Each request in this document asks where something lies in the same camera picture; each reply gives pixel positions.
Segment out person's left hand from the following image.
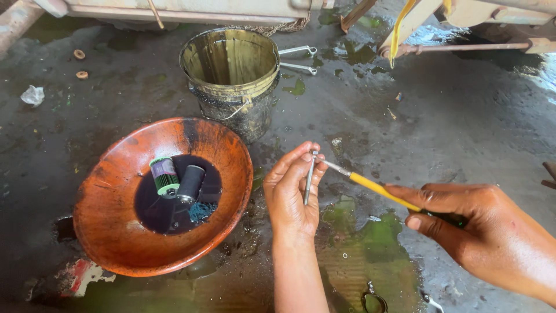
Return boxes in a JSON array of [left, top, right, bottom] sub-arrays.
[[263, 141, 329, 245]]

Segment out person's right hand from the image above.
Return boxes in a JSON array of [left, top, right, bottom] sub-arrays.
[[384, 183, 528, 288]]

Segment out thin metal rod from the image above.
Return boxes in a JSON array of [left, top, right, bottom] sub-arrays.
[[303, 150, 319, 206]]

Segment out yellow-handled small brush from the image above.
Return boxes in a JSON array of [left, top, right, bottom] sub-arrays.
[[316, 156, 469, 229]]

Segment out silver metal tool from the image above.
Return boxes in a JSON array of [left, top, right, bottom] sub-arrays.
[[419, 289, 445, 313]]

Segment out teal scrub pad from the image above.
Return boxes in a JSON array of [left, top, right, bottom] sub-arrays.
[[188, 202, 217, 223]]

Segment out black cylindrical filter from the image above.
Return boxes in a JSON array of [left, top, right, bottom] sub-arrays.
[[177, 165, 206, 204]]

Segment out green-capped cylindrical filter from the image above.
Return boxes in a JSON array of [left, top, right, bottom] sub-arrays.
[[149, 156, 180, 199]]

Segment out dirty metal bucket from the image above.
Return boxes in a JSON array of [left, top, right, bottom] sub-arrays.
[[179, 28, 281, 145]]

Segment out orange oil-stained bowl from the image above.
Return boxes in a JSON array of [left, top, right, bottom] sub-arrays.
[[72, 117, 254, 278]]

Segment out rusty metal linkage rod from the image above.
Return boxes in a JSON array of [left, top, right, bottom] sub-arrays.
[[377, 41, 536, 59]]

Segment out red and white scrap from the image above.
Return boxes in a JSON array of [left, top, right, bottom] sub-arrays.
[[56, 258, 117, 299]]

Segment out crumpled white plastic scrap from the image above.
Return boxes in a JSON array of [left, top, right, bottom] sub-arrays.
[[20, 85, 46, 108]]

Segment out dark metal clamp ring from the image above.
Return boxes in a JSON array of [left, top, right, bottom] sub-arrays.
[[361, 280, 389, 313]]

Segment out silver ring spanner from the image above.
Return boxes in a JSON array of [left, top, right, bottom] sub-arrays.
[[278, 45, 318, 57], [280, 62, 318, 76]]

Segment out rusty chain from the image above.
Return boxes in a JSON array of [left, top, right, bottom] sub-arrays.
[[237, 11, 312, 37]]

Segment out yellow strap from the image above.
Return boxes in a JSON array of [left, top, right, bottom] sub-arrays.
[[388, 0, 453, 69]]

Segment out rusty vehicle chassis frame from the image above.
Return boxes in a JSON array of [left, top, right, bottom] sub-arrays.
[[0, 0, 556, 59]]

